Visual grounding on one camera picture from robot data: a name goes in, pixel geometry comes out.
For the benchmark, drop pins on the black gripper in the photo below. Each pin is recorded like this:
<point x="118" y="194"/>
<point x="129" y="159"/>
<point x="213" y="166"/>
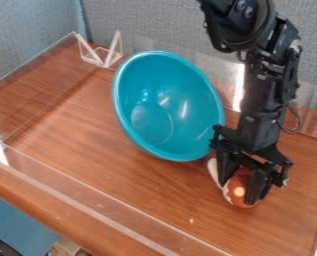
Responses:
<point x="249" y="146"/>

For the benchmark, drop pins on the white and brown toy mushroom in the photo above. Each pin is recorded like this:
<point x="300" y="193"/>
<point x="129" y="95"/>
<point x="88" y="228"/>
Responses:
<point x="235" y="189"/>

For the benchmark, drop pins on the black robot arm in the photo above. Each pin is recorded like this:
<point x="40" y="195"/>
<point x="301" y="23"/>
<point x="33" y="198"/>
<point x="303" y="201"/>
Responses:
<point x="247" y="27"/>

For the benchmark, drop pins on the blue plastic bowl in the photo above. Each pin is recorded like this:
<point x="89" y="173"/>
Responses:
<point x="167" y="105"/>

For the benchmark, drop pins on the clear acrylic front barrier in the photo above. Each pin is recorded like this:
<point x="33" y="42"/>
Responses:
<point x="92" y="217"/>

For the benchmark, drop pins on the clear acrylic barrier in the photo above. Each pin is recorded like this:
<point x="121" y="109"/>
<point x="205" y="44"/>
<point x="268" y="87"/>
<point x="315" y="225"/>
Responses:
<point x="92" y="217"/>
<point x="225" y="71"/>

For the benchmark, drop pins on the clear acrylic back barrier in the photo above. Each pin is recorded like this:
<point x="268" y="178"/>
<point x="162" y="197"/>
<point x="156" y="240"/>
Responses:
<point x="225" y="71"/>

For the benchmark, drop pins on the clear acrylic corner bracket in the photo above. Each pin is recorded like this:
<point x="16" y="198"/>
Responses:
<point x="102" y="57"/>

